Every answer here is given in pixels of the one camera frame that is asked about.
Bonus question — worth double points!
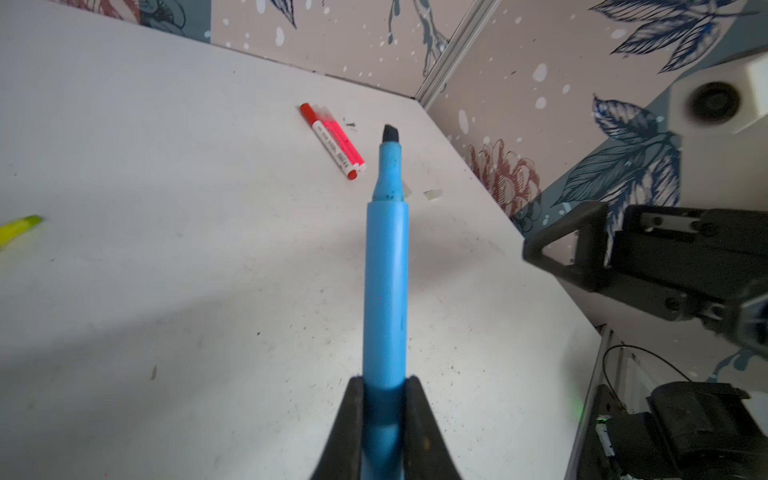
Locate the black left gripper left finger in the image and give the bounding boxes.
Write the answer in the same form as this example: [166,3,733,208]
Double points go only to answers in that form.
[310,376,364,480]

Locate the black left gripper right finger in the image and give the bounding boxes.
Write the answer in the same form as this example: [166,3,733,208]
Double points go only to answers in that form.
[403,376,461,480]

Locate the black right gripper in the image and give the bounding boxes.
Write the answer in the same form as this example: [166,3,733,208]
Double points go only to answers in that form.
[522,202,767,357]

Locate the clear pen cap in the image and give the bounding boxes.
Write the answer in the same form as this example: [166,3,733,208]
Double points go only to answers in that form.
[423,189,443,201]
[402,181,413,199]

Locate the blue highlighter pen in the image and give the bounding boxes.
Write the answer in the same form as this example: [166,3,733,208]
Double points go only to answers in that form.
[361,124,409,479]

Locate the white marker pen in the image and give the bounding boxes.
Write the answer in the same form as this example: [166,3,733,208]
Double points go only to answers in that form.
[309,115,358,180]

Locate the pink highlighter pen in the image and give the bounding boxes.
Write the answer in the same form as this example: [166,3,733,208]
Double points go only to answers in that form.
[319,107,366,172]

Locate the yellow highlighter pen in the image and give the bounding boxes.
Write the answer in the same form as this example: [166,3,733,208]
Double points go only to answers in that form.
[0,215,43,250]

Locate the red pen cap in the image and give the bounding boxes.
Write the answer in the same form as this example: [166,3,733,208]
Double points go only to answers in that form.
[299,103,318,126]

